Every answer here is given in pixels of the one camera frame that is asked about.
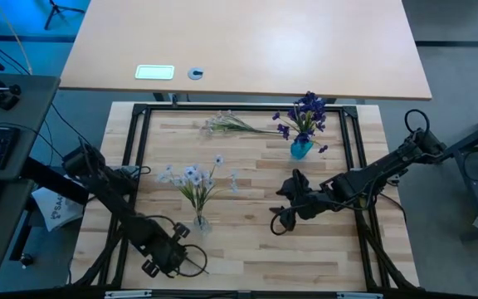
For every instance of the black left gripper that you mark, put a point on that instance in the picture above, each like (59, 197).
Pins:
(181, 230)

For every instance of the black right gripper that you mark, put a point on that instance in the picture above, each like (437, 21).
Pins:
(295, 180)

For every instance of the white artificial flower bunch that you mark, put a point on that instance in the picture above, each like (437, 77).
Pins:
(226, 124)
(189, 171)
(219, 160)

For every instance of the purple artificial flower bunch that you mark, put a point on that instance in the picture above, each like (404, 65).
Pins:
(307, 104)

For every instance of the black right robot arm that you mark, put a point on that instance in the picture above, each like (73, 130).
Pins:
(367, 178)

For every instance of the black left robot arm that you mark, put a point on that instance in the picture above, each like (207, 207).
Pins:
(110, 195)

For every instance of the clear glass vase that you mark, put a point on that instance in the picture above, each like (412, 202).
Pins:
(202, 226)

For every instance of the blue glass vase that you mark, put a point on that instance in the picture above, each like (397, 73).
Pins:
(300, 150)

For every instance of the white printed bag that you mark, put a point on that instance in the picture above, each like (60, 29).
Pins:
(56, 207)

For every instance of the light wooden desk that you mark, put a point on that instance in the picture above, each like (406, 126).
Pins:
(264, 41)

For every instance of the small black knob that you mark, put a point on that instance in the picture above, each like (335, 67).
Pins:
(26, 259)

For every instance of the white rectangular desk plate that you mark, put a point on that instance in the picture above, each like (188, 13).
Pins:
(154, 72)

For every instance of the black metal stand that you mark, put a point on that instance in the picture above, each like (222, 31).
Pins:
(471, 137)

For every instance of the dark grey desk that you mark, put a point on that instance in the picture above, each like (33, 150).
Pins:
(35, 104)

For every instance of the black tripod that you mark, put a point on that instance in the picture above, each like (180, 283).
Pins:
(52, 8)

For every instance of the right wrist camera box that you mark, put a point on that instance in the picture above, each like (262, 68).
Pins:
(307, 209)

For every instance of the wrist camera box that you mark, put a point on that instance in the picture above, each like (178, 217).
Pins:
(307, 209)
(163, 248)

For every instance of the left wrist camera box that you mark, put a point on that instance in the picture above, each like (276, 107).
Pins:
(163, 248)

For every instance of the silver metal bracket plate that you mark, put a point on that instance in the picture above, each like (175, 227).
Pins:
(127, 294)
(359, 295)

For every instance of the black aluminium table frame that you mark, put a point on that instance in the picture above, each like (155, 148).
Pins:
(243, 107)

